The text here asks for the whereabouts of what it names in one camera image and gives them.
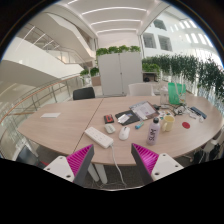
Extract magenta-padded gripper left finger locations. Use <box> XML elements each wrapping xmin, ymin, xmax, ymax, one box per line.
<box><xmin>43</xmin><ymin>143</ymin><xmax>95</xmax><ymax>188</ymax></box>

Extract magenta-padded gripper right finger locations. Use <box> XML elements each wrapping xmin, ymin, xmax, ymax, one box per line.
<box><xmin>130</xmin><ymin>143</ymin><xmax>185</xmax><ymax>186</ymax></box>

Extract lilac drink bottle black cap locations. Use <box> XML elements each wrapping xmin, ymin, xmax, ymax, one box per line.
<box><xmin>146</xmin><ymin>117</ymin><xmax>162</xmax><ymax>146</ymax></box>

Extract clear plastic water bottle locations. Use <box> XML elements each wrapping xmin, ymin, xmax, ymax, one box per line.
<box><xmin>159</xmin><ymin>85</ymin><xmax>170</xmax><ymax>106</ymax></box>

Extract pale yellow mug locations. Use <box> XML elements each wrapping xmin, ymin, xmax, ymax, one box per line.
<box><xmin>161</xmin><ymin>115</ymin><xmax>176</xmax><ymax>132</ymax></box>

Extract white power strip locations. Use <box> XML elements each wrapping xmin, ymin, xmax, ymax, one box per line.
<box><xmin>84</xmin><ymin>126</ymin><xmax>115</xmax><ymax>149</ymax></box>

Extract white paper sheet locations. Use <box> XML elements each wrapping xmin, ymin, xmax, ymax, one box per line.
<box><xmin>40</xmin><ymin>112</ymin><xmax>62</xmax><ymax>119</ymax></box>

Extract white computer mouse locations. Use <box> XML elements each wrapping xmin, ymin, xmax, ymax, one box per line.
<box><xmin>118</xmin><ymin>125</ymin><xmax>131</xmax><ymax>141</ymax></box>

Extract black folder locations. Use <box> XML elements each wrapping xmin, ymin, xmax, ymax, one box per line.
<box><xmin>114</xmin><ymin>109</ymin><xmax>141</xmax><ymax>127</ymax></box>

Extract printed booklet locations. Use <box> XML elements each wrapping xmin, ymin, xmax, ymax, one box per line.
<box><xmin>128</xmin><ymin>100</ymin><xmax>160</xmax><ymax>121</ymax></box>

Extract small grey-white charger block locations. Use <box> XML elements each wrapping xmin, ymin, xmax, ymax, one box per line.
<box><xmin>104</xmin><ymin>123</ymin><xmax>116</xmax><ymax>135</ymax></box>

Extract white card pack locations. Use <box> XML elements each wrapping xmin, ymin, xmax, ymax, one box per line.
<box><xmin>117</xmin><ymin>113</ymin><xmax>130</xmax><ymax>125</ymax></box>

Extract red and black small box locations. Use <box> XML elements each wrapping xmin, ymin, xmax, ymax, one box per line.
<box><xmin>103</xmin><ymin>113</ymin><xmax>115</xmax><ymax>125</ymax></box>

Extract green tote bag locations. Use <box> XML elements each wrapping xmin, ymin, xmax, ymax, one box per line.
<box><xmin>167</xmin><ymin>82</ymin><xmax>187</xmax><ymax>106</ymax></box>

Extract glass railing wooden handrail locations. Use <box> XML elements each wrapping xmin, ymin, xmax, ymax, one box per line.
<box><xmin>0</xmin><ymin>73</ymin><xmax>83</xmax><ymax>158</ymax></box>

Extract black chair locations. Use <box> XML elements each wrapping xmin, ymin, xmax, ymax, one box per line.
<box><xmin>72</xmin><ymin>86</ymin><xmax>96</xmax><ymax>101</ymax></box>

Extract white chair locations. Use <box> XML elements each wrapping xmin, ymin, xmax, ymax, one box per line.
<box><xmin>127</xmin><ymin>82</ymin><xmax>155</xmax><ymax>98</ymax></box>

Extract planter with green plants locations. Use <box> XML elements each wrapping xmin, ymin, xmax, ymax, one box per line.
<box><xmin>79</xmin><ymin>66</ymin><xmax>101</xmax><ymax>87</ymax></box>

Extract green hedge plant row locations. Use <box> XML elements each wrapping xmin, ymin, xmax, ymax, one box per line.
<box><xmin>141</xmin><ymin>54</ymin><xmax>224</xmax><ymax>101</ymax></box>

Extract white cabinet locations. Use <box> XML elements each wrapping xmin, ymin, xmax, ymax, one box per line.
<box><xmin>97</xmin><ymin>51</ymin><xmax>144</xmax><ymax>97</ymax></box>

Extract green plants atop cabinet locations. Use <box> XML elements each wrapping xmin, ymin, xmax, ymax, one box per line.
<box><xmin>95</xmin><ymin>45</ymin><xmax>142</xmax><ymax>58</ymax></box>

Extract ceiling light strips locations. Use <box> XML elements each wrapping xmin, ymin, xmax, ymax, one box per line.
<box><xmin>66</xmin><ymin>0</ymin><xmax>148</xmax><ymax>34</ymax></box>

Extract white power strip cable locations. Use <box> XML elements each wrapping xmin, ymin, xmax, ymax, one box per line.
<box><xmin>109</xmin><ymin>143</ymin><xmax>128</xmax><ymax>188</ymax></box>

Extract black cables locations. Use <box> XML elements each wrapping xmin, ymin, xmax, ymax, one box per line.
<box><xmin>166</xmin><ymin>103</ymin><xmax>189</xmax><ymax>117</ymax></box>

